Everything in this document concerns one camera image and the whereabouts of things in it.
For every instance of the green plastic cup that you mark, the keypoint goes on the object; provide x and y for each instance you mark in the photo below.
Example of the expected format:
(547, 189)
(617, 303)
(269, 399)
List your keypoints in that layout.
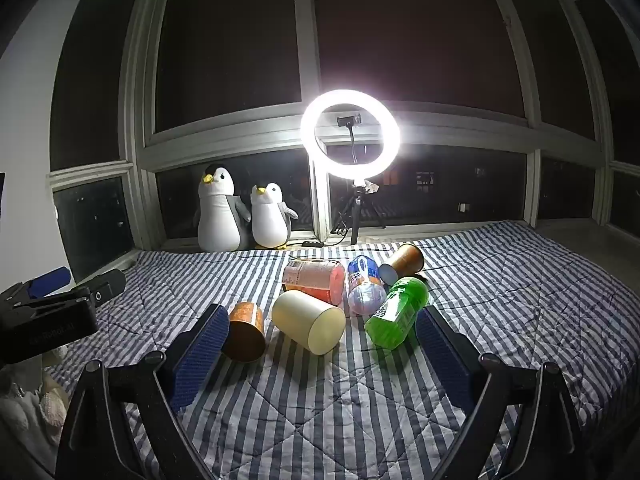
(397, 312)

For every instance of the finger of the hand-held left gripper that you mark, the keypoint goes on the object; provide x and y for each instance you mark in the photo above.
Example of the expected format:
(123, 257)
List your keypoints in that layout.
(49, 281)
(102, 287)

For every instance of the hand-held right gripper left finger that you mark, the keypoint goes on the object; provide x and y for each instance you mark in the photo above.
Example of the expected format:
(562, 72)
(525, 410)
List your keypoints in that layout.
(200, 355)

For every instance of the orange paper cup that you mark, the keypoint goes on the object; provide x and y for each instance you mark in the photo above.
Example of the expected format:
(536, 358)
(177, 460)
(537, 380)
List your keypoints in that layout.
(245, 332)
(407, 260)

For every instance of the small grey white penguin plush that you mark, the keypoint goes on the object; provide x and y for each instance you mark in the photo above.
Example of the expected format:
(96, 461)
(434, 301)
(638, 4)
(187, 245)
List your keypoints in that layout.
(270, 220)

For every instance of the cream plastic cup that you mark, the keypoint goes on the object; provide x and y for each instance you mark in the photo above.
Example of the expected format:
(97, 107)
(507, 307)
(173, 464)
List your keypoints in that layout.
(305, 317)

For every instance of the black phone holder on gooseneck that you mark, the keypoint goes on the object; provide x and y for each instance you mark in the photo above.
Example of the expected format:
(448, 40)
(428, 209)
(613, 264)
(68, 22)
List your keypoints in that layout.
(349, 121)

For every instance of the blue label clear cup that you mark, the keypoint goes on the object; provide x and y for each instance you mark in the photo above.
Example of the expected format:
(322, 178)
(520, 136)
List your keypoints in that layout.
(364, 285)

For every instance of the white window frame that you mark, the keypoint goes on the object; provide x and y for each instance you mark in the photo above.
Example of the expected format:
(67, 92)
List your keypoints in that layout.
(310, 35)

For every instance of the white fluffy plush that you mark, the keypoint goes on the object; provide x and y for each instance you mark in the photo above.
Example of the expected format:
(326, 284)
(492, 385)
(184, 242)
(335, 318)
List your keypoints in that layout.
(22, 410)

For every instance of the white wall socket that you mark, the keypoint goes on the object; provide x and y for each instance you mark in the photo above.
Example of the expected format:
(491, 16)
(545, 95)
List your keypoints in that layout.
(465, 207)

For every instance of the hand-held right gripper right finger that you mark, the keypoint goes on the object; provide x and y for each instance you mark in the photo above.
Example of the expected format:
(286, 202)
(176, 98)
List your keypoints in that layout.
(442, 355)

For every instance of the blue white striped blanket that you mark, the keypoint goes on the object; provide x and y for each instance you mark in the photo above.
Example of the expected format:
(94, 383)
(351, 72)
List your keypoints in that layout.
(325, 410)

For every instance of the large grey white penguin plush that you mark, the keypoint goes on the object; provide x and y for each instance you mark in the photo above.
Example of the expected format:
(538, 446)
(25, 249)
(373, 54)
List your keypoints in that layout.
(220, 215)

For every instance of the black tripod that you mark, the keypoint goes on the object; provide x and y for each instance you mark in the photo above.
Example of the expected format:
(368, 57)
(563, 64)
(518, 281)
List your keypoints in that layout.
(358, 210)

